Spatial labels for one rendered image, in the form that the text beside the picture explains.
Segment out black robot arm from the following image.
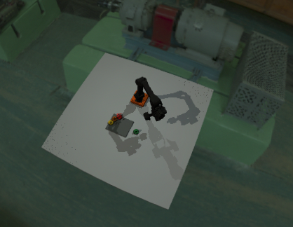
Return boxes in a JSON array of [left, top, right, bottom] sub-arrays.
[[134, 77, 165, 121]]

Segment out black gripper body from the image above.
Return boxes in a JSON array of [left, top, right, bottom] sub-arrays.
[[143, 106, 167, 121]]

